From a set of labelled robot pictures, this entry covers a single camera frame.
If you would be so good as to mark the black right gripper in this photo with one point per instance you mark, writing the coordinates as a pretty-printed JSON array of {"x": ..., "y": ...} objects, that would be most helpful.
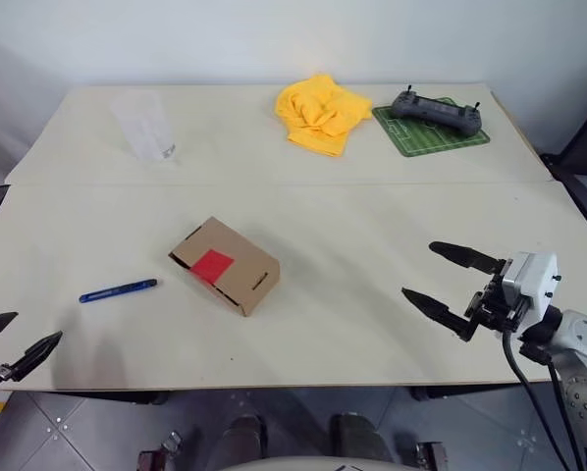
[{"x": 492, "y": 306}]

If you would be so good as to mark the brown cardboard box red tape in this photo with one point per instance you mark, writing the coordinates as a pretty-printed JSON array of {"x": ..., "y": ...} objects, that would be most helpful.
[{"x": 234, "y": 279}]

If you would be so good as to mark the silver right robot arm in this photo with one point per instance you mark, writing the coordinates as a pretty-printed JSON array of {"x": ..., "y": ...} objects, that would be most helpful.
[{"x": 583, "y": 338}]

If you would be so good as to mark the green soccer field mat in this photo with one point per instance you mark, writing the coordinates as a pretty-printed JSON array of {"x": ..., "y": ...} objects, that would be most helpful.
[{"x": 421, "y": 140}]

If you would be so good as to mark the grey handheld controller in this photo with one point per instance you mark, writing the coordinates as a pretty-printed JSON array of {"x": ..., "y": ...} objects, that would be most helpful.
[{"x": 436, "y": 112}]

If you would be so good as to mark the yellow cloth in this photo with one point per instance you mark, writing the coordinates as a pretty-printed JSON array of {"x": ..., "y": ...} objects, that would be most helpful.
[{"x": 323, "y": 113}]

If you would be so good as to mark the cream rounded robot body edge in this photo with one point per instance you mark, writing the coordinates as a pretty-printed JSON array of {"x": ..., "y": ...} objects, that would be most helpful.
[{"x": 308, "y": 465}]

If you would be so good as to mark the clear plastic cup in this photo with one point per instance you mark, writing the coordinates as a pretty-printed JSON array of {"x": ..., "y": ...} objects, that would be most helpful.
[{"x": 144, "y": 127}]

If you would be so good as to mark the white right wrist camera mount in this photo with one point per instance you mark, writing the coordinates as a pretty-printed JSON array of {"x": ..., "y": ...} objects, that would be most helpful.
[{"x": 534, "y": 279}]

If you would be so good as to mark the black metal frame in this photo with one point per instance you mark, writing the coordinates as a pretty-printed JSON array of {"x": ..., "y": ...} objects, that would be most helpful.
[{"x": 580, "y": 172}]

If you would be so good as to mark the metal floor bracket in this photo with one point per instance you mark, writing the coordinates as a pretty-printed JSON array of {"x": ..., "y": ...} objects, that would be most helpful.
[
  {"x": 426, "y": 456},
  {"x": 161, "y": 454}
]

